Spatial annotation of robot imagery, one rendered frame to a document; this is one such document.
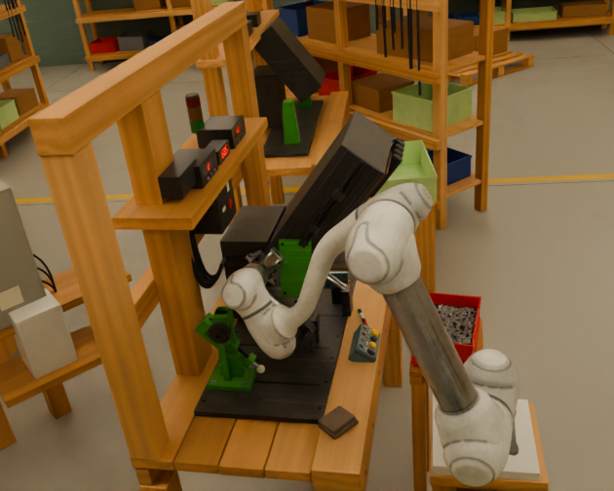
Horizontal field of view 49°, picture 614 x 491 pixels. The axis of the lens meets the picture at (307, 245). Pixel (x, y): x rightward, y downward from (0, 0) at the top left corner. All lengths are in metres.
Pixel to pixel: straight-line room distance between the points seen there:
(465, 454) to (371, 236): 0.61
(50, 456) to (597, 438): 2.60
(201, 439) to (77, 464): 1.47
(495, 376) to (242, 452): 0.77
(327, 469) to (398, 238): 0.77
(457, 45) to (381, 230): 3.48
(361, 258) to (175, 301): 0.92
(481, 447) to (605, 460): 1.65
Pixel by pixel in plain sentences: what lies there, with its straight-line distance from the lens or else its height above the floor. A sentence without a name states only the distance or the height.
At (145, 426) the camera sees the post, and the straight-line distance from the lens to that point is 2.05.
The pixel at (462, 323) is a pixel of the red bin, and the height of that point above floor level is 0.88.
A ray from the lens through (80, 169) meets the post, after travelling 1.65.
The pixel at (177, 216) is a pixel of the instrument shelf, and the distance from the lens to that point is 1.96.
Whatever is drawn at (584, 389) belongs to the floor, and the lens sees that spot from 3.69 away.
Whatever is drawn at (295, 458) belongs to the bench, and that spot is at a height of 0.88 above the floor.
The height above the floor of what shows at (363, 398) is 0.90.
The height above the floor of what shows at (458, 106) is 0.84.
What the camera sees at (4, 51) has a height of 0.98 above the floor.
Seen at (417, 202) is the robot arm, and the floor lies 1.66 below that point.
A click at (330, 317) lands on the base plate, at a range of 2.54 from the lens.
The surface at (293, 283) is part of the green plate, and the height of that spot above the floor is 1.12.
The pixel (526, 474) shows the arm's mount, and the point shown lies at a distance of 2.03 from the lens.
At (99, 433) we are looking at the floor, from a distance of 3.68.
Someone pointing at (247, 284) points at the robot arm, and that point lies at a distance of 1.92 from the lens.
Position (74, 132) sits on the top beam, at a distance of 1.64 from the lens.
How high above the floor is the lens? 2.35
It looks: 28 degrees down
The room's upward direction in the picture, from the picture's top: 6 degrees counter-clockwise
